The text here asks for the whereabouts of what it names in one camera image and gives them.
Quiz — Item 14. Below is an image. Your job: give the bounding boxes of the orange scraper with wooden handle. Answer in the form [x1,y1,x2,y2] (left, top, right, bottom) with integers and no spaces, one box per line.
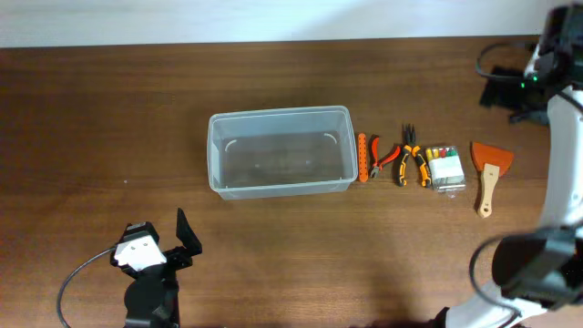
[471,141,514,218]

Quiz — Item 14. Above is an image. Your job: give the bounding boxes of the clear plastic container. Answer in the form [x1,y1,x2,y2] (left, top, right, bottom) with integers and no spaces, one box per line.
[207,105,358,200]

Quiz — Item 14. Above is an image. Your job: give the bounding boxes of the screwdriver set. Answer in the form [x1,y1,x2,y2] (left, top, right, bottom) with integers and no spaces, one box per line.
[425,146,466,193]

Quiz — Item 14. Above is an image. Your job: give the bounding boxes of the orange-black long-nose pliers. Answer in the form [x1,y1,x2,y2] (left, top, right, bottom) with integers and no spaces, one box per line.
[394,123,433,189]

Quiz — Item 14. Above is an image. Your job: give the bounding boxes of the small red-handled cutting pliers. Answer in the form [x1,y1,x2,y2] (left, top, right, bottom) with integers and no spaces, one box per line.
[369,136,401,179]

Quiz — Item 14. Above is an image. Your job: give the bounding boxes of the orange perforated plastic strip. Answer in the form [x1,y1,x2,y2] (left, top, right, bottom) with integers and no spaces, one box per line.
[357,133,369,182]

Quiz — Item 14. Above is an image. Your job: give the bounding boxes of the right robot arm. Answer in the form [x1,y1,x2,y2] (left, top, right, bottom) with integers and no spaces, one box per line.
[430,3,582,328]

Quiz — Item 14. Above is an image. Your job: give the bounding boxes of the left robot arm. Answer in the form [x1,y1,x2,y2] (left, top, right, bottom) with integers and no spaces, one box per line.
[110,209,202,328]

